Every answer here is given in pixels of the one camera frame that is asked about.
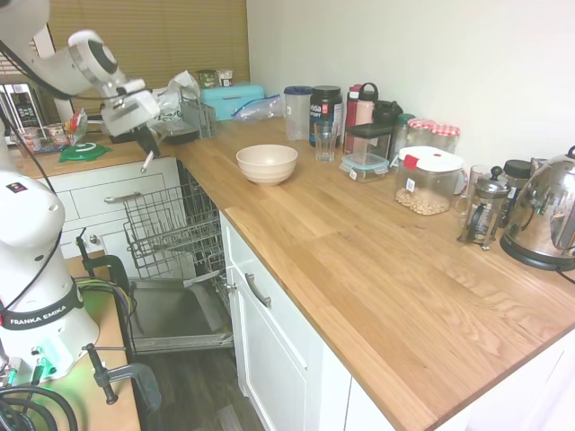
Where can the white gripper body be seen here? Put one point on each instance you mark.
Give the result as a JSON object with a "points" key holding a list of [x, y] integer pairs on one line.
{"points": [[130, 112]]}

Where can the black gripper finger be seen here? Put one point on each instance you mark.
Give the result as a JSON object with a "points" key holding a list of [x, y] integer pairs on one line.
{"points": [[153, 141], [141, 140]]}

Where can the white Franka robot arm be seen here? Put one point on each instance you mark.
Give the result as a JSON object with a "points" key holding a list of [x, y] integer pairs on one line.
{"points": [[31, 215]]}

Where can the steel dishwasher door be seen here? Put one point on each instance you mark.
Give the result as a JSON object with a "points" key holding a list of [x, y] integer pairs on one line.
{"points": [[175, 314]]}

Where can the black plastic food tray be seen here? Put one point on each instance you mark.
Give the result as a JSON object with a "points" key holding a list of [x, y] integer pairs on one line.
{"points": [[179, 134]]}

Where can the grey cutlery basket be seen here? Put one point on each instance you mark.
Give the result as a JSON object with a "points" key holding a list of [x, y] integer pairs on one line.
{"points": [[200, 119]]}

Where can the red snack bag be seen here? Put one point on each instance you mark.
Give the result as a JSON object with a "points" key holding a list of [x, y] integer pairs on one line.
{"points": [[78, 121]]}

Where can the white plastic bag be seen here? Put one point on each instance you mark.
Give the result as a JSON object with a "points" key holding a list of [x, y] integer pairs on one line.
{"points": [[179, 90]]}

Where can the green round lid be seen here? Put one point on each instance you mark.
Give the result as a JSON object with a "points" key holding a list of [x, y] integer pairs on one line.
{"points": [[83, 152]]}

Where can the white drawer cabinet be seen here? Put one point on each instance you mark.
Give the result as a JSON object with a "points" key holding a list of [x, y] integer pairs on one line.
{"points": [[90, 197]]}

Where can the green yogurt cup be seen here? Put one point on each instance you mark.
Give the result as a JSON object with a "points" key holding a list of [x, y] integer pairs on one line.
{"points": [[206, 78]]}

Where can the teal bread box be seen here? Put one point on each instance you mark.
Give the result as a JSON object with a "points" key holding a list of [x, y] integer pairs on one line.
{"points": [[231, 101]]}

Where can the brown window blinds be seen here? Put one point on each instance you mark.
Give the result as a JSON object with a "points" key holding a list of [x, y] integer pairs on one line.
{"points": [[179, 36]]}

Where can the white brown yogurt cup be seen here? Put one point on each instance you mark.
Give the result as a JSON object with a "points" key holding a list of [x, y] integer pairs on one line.
{"points": [[225, 77]]}

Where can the clear zip bag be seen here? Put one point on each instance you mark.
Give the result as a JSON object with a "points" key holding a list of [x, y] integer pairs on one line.
{"points": [[258, 110]]}

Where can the stainless microwave oven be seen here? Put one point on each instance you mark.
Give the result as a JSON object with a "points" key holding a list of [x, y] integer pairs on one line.
{"points": [[20, 108]]}

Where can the silver cabinet knob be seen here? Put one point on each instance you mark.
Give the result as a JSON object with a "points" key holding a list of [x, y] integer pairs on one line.
{"points": [[231, 286], [93, 239]]}

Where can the beige ribbed bowl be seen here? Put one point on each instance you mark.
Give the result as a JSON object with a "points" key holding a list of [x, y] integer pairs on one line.
{"points": [[267, 164]]}

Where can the black C clamp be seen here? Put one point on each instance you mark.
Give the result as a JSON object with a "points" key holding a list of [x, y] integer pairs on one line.
{"points": [[117, 269]]}

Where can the clear pitcher blue lid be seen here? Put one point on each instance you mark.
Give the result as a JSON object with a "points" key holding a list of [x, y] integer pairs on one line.
{"points": [[296, 114]]}

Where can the clear drinking glass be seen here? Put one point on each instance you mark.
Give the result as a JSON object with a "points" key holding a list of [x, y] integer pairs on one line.
{"points": [[325, 143]]}

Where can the black protein powder tub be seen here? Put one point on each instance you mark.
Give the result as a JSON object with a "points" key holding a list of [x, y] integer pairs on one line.
{"points": [[325, 105]]}

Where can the red water bottle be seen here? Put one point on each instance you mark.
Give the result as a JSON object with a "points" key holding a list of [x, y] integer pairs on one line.
{"points": [[351, 108]]}

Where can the small glass container clip lid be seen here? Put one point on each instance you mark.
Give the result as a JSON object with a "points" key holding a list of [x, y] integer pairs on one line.
{"points": [[364, 167]]}

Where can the pink bottle black cap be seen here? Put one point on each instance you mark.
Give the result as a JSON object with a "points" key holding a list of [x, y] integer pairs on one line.
{"points": [[366, 110]]}

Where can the clear canister black lid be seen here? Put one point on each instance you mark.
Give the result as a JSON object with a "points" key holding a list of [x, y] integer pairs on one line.
{"points": [[368, 139]]}

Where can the black shaker bottle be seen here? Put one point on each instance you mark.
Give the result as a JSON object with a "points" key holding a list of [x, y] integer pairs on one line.
{"points": [[386, 112]]}

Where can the grey C clamp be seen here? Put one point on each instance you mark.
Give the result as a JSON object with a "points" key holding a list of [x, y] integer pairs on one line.
{"points": [[144, 377]]}

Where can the glass jar green lid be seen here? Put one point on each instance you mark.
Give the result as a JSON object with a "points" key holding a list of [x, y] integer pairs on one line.
{"points": [[401, 134]]}

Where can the white cabinet with wooden counter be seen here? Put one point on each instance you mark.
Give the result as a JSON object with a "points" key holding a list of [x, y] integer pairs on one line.
{"points": [[278, 359]]}

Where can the jar red checkered lid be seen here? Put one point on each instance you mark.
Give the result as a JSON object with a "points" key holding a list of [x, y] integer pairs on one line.
{"points": [[445, 138], [419, 132]]}

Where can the nut container white lid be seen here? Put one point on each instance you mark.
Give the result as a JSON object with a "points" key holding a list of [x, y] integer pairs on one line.
{"points": [[427, 184]]}

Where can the clear glass mug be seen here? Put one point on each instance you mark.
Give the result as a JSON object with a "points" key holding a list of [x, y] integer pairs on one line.
{"points": [[471, 184]]}

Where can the glass French press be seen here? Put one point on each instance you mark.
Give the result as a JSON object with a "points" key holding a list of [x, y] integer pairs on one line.
{"points": [[483, 215]]}

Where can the black lidded glass jar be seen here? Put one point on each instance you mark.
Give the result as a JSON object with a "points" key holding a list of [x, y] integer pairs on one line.
{"points": [[516, 179]]}

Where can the stainless steel electric kettle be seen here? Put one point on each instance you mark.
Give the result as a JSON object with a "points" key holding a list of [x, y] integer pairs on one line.
{"points": [[543, 215]]}

